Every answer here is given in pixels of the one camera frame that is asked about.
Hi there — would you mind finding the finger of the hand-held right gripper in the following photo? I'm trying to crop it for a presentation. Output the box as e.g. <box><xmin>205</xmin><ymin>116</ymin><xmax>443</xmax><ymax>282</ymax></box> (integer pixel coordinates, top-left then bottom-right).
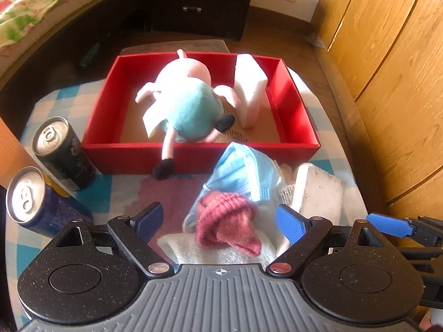
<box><xmin>398</xmin><ymin>247</ymin><xmax>443</xmax><ymax>307</ymax></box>
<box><xmin>366</xmin><ymin>212</ymin><xmax>443</xmax><ymax>248</ymax></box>

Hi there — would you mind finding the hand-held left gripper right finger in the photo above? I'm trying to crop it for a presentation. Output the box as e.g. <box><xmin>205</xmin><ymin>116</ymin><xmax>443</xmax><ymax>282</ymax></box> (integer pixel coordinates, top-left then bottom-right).
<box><xmin>265</xmin><ymin>204</ymin><xmax>392</xmax><ymax>274</ymax></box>

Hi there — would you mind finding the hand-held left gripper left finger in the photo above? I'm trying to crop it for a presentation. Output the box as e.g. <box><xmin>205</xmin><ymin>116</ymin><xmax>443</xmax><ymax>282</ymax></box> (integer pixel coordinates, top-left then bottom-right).
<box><xmin>52</xmin><ymin>202</ymin><xmax>175</xmax><ymax>279</ymax></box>

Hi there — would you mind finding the white sponge block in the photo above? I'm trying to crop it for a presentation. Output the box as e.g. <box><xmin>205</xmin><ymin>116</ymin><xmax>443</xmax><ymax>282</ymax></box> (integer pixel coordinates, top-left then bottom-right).
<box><xmin>292</xmin><ymin>163</ymin><xmax>347</xmax><ymax>227</ymax></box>

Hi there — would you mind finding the red cardboard box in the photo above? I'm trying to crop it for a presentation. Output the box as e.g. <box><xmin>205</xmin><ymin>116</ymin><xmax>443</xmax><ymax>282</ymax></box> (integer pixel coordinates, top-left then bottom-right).
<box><xmin>82</xmin><ymin>53</ymin><xmax>321</xmax><ymax>175</ymax></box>

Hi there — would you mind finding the pink knitted sock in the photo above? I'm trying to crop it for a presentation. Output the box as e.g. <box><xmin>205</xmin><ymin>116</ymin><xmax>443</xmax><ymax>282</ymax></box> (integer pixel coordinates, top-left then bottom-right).
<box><xmin>195</xmin><ymin>192</ymin><xmax>262</xmax><ymax>257</ymax></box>

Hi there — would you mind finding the white towel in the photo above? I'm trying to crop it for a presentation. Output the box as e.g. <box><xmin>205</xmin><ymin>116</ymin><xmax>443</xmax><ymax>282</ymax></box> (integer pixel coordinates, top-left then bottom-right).
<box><xmin>157</xmin><ymin>159</ymin><xmax>302</xmax><ymax>267</ymax></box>

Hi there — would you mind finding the blue face mask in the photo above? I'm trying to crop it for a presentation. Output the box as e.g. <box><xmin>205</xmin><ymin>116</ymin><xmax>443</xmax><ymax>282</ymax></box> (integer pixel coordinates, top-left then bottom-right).
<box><xmin>183</xmin><ymin>142</ymin><xmax>282</xmax><ymax>233</ymax></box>

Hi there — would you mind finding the black drink can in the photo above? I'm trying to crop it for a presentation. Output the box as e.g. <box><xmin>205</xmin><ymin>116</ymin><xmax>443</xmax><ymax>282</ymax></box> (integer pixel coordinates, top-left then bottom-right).
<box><xmin>32</xmin><ymin>117</ymin><xmax>97</xmax><ymax>191</ymax></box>

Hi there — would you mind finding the blue drink can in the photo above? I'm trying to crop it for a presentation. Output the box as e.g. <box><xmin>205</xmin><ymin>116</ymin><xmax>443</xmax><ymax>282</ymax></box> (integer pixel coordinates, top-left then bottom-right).
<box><xmin>6</xmin><ymin>167</ymin><xmax>94</xmax><ymax>239</ymax></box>

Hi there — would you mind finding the pink pig plush toy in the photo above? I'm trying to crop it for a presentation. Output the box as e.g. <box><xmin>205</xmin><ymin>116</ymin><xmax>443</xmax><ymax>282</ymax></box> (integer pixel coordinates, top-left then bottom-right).
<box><xmin>135</xmin><ymin>49</ymin><xmax>239</xmax><ymax>180</ymax></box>

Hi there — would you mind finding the blue checkered tablecloth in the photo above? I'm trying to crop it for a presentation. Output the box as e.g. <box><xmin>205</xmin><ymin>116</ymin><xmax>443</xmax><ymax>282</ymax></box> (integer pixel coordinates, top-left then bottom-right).
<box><xmin>7</xmin><ymin>67</ymin><xmax>369</xmax><ymax>319</ymax></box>

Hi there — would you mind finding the clean white foam block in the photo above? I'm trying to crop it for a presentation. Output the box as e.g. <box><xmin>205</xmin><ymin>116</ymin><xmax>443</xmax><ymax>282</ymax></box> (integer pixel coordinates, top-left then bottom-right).
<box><xmin>235</xmin><ymin>53</ymin><xmax>271</xmax><ymax>128</ymax></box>

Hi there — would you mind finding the orange ribbed bottle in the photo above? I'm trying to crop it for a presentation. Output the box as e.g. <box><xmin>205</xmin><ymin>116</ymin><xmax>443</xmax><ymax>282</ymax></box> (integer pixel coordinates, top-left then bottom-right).
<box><xmin>0</xmin><ymin>117</ymin><xmax>45</xmax><ymax>189</ymax></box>

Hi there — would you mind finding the wooden wardrobe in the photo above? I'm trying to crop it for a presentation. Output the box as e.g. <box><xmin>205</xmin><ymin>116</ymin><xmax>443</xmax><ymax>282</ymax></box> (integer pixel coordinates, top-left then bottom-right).
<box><xmin>310</xmin><ymin>0</ymin><xmax>443</xmax><ymax>222</ymax></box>

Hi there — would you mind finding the clear plastic bag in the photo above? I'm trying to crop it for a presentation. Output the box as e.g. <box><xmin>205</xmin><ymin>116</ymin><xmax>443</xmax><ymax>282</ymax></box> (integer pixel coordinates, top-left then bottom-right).
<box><xmin>306</xmin><ymin>32</ymin><xmax>328</xmax><ymax>48</ymax></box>

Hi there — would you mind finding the dark wooden nightstand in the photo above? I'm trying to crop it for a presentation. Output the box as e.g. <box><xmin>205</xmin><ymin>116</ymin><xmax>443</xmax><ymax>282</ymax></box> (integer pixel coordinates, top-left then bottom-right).
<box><xmin>138</xmin><ymin>0</ymin><xmax>258</xmax><ymax>41</ymax></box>

